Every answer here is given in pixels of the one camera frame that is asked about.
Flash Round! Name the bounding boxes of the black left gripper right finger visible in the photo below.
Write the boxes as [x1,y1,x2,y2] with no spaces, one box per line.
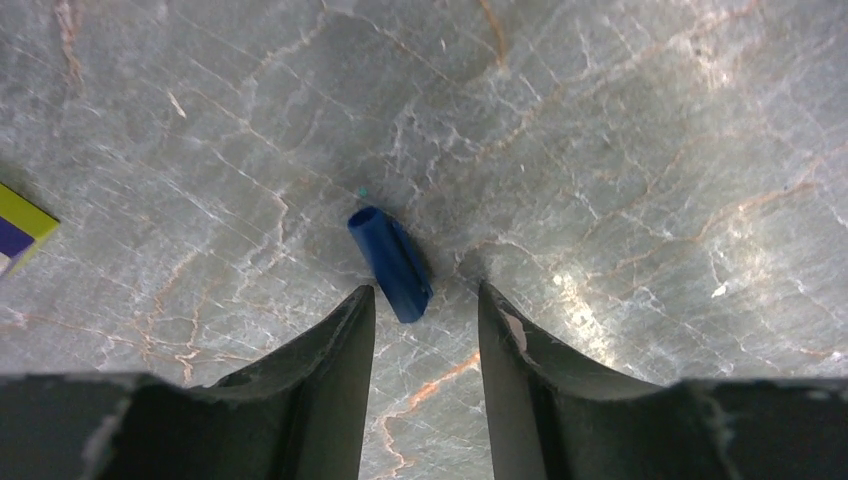
[478,282,847,479]

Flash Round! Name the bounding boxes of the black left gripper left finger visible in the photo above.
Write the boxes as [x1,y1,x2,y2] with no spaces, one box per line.
[1,286,376,479]

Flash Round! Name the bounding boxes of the blue marker cap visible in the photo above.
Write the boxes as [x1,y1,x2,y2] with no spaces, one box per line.
[347,206,433,323]

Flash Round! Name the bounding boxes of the colourful toy block stack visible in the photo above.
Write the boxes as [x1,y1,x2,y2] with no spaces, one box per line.
[1,184,60,278]

